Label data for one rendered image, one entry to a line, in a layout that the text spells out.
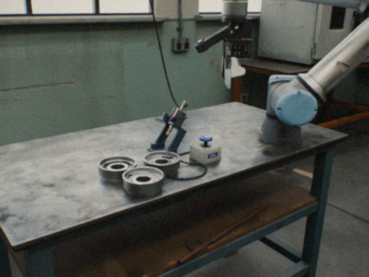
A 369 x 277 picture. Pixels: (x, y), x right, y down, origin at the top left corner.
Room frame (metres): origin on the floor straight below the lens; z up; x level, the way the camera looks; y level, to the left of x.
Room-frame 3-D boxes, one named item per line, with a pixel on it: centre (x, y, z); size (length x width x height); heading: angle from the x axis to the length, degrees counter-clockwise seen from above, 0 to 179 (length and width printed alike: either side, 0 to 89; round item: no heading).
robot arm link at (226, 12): (1.22, -0.14, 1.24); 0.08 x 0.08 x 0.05
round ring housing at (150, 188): (0.93, 0.10, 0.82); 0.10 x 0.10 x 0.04
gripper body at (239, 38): (1.21, -0.15, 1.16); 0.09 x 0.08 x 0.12; 89
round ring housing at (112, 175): (1.00, 0.18, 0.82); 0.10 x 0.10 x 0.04
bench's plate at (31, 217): (1.27, 0.05, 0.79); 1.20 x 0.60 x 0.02; 128
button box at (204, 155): (1.14, -0.07, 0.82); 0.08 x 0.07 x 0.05; 128
